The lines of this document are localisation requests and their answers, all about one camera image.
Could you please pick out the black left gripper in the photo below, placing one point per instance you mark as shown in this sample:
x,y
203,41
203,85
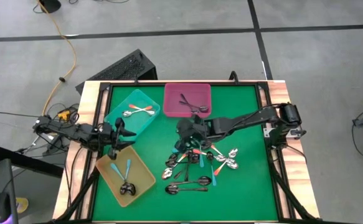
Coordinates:
x,y
109,137

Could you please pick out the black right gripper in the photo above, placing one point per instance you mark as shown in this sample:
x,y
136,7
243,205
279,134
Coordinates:
x,y
190,130

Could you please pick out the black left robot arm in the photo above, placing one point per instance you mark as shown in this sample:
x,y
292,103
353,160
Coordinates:
x,y
72,132

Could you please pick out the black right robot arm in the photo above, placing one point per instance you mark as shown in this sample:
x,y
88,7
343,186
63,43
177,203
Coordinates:
x,y
246,119

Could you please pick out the teal translucent plastic bin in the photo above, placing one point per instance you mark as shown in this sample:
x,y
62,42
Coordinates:
x,y
137,124

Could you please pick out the amber translucent plastic bin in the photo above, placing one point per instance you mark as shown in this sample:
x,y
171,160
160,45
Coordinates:
x,y
144,177

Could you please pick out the large foreground steel spoon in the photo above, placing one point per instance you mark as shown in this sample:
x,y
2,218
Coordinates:
x,y
172,189

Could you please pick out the pink plastic bin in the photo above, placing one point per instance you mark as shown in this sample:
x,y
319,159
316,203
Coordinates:
x,y
200,91

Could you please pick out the yellow black power plug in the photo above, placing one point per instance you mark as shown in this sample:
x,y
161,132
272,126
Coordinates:
x,y
63,115

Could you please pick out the black computer case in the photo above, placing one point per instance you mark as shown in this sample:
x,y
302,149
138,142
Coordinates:
x,y
122,70

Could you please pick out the green table mat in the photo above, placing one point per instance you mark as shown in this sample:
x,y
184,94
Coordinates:
x,y
246,193

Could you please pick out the yellow round sticker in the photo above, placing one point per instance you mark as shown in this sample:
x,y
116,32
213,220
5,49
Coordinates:
x,y
24,203

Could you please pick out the black computer mouse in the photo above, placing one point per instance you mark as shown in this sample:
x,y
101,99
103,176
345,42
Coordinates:
x,y
0,205

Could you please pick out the black round stand base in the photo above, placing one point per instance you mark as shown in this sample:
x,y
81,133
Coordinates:
x,y
49,4

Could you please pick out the black table frame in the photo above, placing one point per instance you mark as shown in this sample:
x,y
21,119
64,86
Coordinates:
x,y
104,86

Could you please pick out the black frame strut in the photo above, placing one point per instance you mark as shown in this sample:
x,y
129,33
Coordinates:
x,y
288,193
81,195

